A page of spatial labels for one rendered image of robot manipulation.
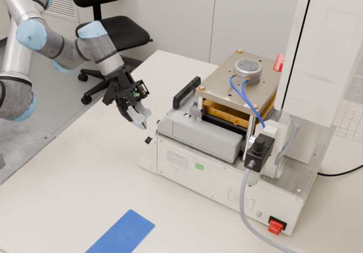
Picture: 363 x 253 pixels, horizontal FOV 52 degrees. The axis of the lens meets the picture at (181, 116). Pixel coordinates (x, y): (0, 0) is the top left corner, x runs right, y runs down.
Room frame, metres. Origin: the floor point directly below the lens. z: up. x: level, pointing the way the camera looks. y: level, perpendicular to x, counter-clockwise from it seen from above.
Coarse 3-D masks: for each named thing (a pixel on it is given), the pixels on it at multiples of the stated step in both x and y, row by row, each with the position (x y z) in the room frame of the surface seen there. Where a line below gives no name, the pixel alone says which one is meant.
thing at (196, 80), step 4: (196, 76) 1.06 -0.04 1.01; (192, 80) 1.04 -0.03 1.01; (196, 80) 1.04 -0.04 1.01; (200, 80) 1.06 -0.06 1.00; (188, 84) 1.01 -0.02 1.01; (192, 84) 1.01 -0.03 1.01; (196, 84) 1.03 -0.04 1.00; (184, 88) 0.99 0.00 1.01; (188, 88) 0.99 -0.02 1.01; (192, 88) 1.01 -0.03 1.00; (180, 92) 0.96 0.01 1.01; (184, 92) 0.96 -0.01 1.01; (188, 92) 0.98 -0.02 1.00; (176, 96) 0.94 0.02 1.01; (180, 96) 0.94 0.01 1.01; (184, 96) 0.96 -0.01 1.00; (176, 100) 0.93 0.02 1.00; (180, 100) 0.94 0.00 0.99; (176, 104) 0.93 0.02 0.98
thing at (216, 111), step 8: (272, 96) 0.91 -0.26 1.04; (208, 104) 0.86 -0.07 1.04; (216, 104) 0.86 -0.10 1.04; (272, 104) 0.88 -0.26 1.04; (208, 112) 0.85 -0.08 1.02; (216, 112) 0.84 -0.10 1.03; (224, 112) 0.83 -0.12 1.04; (232, 112) 0.83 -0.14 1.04; (240, 112) 0.83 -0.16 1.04; (264, 112) 0.83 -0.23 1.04; (216, 120) 0.84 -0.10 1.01; (224, 120) 0.83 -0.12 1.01; (232, 120) 0.81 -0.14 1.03; (240, 120) 0.80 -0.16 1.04; (248, 120) 0.79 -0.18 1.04; (256, 120) 0.80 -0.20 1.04; (264, 120) 0.84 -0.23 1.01; (240, 128) 0.80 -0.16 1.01
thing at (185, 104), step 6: (192, 90) 1.04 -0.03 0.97; (186, 96) 1.00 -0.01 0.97; (192, 96) 1.00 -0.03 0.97; (180, 102) 0.96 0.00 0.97; (186, 102) 0.97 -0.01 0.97; (192, 102) 0.97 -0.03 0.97; (174, 108) 0.93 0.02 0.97; (180, 108) 0.93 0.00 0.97; (186, 108) 0.93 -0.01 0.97; (276, 114) 0.93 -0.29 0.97; (276, 120) 0.91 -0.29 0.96; (240, 150) 0.79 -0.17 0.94
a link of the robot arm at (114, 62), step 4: (112, 56) 0.97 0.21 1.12; (116, 56) 0.98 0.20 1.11; (104, 60) 1.02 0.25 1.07; (108, 60) 0.96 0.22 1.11; (112, 60) 0.97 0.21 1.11; (116, 60) 0.97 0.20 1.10; (120, 60) 0.99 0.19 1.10; (96, 64) 0.98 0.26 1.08; (100, 64) 0.96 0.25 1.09; (104, 64) 0.96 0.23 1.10; (108, 64) 0.96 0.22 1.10; (112, 64) 0.96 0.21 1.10; (116, 64) 0.97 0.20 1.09; (120, 64) 0.97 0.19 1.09; (100, 68) 0.96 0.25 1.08; (104, 68) 0.96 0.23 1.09; (108, 68) 0.95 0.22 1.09; (112, 68) 0.96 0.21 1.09; (116, 68) 0.96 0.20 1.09; (120, 68) 0.97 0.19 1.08; (104, 72) 0.96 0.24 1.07; (108, 72) 0.95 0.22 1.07; (112, 72) 0.96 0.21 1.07
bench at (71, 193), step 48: (48, 144) 0.98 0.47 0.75; (96, 144) 0.99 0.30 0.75; (144, 144) 1.00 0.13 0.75; (336, 144) 1.05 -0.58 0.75; (0, 192) 0.75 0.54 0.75; (48, 192) 0.76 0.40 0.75; (96, 192) 0.77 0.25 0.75; (144, 192) 0.78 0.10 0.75; (192, 192) 0.79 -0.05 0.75; (336, 192) 0.82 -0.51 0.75; (0, 240) 0.59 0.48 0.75; (48, 240) 0.59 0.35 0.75; (96, 240) 0.60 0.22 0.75; (144, 240) 0.61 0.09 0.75; (192, 240) 0.62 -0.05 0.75; (240, 240) 0.62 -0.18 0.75; (288, 240) 0.63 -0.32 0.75; (336, 240) 0.64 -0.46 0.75
